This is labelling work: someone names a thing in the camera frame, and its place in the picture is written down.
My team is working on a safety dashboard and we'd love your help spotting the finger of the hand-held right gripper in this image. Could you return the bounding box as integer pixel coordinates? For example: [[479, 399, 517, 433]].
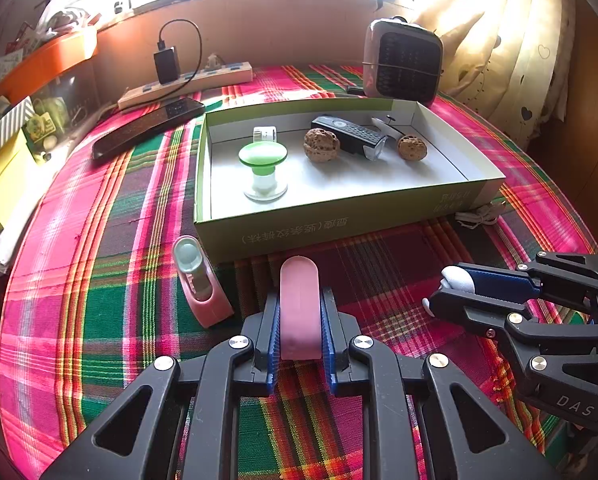
[[421, 285, 598, 433], [458, 252, 598, 326]]

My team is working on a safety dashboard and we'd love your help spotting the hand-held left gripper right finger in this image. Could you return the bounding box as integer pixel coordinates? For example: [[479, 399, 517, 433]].
[[320, 287, 560, 480]]

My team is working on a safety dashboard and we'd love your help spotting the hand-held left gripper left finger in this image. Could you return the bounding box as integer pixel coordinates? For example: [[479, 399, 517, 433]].
[[41, 295, 281, 480]]

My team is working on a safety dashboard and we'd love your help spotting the small white object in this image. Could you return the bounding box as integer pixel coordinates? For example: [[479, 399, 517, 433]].
[[422, 266, 476, 317]]

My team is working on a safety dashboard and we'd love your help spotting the pink case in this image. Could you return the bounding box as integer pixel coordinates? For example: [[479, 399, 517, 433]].
[[279, 255, 323, 362]]

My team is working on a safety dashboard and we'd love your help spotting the pink holder with green pad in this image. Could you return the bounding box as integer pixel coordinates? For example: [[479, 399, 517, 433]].
[[172, 235, 235, 330]]

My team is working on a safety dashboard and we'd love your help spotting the shallow cardboard box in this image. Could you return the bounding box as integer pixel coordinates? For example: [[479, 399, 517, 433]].
[[194, 97, 506, 263]]

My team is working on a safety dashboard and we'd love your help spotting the small walnut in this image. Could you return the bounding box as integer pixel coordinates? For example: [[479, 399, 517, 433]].
[[397, 134, 426, 162]]

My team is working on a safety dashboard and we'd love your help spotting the green and white spool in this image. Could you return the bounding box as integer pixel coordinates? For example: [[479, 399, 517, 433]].
[[237, 141, 289, 203]]

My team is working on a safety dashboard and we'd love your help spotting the large walnut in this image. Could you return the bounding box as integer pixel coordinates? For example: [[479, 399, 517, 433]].
[[303, 128, 341, 163]]

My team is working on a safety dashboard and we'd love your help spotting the black remote control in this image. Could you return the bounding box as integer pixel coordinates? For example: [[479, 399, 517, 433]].
[[311, 115, 389, 162]]

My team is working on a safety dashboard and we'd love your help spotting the white clip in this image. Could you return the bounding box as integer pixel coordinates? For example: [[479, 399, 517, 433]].
[[370, 116, 405, 143]]

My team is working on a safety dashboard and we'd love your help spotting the plaid cloth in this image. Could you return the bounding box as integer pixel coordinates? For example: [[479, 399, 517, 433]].
[[0, 62, 598, 480]]

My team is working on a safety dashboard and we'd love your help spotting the small pink heater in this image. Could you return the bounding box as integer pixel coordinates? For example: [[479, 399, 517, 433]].
[[361, 16, 444, 108]]

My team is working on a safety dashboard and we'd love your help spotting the cream heart print curtain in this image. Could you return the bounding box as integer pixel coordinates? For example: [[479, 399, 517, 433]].
[[414, 0, 587, 136]]

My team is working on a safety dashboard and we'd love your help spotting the black smartphone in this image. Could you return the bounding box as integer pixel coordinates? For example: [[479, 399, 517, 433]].
[[91, 97, 206, 162]]

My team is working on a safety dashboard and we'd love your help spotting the beige power strip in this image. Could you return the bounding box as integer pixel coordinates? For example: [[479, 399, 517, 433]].
[[117, 61, 254, 110]]

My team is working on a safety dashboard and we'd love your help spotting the black charger adapter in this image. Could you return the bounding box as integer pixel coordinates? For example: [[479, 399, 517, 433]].
[[153, 46, 181, 86]]

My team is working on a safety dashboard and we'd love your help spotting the clear container with stickers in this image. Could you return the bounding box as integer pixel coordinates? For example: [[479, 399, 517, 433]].
[[21, 72, 97, 166]]

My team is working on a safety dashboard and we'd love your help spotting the striped box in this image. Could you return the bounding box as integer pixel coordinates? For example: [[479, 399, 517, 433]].
[[0, 96, 34, 173]]

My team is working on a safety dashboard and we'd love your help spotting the crumpled plastic bag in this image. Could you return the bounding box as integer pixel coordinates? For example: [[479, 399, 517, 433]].
[[0, 0, 104, 51]]

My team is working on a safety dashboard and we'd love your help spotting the white cable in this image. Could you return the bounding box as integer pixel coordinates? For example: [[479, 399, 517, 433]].
[[454, 199, 507, 228]]

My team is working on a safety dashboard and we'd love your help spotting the black charging cable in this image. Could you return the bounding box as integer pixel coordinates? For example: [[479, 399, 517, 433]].
[[158, 19, 203, 96]]

